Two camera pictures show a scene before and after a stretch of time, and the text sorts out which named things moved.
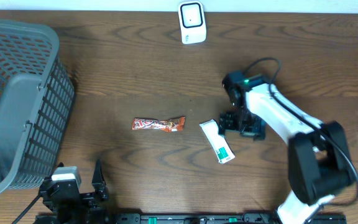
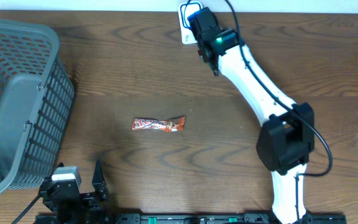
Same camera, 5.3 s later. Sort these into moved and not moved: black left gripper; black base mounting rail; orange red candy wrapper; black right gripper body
Moved: black right gripper body
Not moved: black left gripper; orange red candy wrapper; black base mounting rail
